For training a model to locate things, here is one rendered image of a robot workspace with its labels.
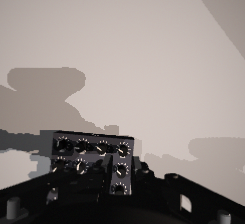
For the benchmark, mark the black knob box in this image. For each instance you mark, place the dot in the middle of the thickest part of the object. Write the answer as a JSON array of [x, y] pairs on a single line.
[[82, 150]]

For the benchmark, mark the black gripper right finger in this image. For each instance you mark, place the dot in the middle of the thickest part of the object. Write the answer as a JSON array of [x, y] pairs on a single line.
[[207, 206]]

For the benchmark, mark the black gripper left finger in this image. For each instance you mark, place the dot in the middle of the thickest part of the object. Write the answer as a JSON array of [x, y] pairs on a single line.
[[29, 197]]

